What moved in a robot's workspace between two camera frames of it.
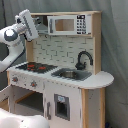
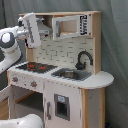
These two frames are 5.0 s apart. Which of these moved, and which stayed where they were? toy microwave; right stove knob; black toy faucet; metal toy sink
Moved: toy microwave
Stayed: right stove knob; metal toy sink; black toy faucet
